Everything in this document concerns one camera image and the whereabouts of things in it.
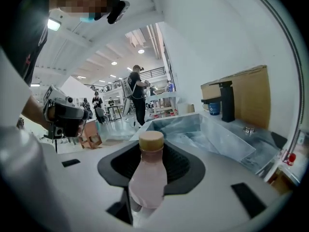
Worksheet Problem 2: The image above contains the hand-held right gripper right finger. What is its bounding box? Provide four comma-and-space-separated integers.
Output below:
144, 141, 295, 232

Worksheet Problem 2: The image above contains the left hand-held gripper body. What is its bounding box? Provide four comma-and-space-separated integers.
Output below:
42, 85, 89, 140

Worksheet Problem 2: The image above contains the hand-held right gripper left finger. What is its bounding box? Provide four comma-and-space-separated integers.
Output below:
41, 141, 143, 232

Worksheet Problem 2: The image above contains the person's left forearm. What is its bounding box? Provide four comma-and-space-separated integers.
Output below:
21, 94, 49, 131

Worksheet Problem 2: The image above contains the red-brown wooden stool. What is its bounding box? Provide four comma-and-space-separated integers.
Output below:
78, 120, 103, 150

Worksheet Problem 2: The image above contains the grey chair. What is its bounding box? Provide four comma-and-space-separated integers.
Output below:
95, 107, 112, 125

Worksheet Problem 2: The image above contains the wooden shelf unit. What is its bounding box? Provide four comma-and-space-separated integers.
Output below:
267, 170, 295, 196

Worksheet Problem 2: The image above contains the small red valve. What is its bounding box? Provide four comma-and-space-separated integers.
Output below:
281, 149, 297, 167

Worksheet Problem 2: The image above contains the blue mug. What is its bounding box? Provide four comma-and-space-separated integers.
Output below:
202, 101, 222, 116

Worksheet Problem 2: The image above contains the rectangular ceiling lamp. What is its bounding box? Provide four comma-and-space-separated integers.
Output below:
47, 18, 61, 32

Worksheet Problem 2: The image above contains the person's black t-shirt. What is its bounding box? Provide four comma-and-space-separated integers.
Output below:
0, 0, 53, 87

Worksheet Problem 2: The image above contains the black balcony railing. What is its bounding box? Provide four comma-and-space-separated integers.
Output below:
139, 66, 168, 79

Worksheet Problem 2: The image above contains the blue face mask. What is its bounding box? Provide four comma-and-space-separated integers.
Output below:
79, 15, 96, 24

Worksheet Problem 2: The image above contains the black faucet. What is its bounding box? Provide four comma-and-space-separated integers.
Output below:
201, 80, 236, 123

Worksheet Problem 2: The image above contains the white frame table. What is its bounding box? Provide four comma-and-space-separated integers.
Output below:
145, 91, 180, 117

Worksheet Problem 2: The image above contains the black head-worn camera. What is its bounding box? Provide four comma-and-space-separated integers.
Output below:
107, 0, 130, 25

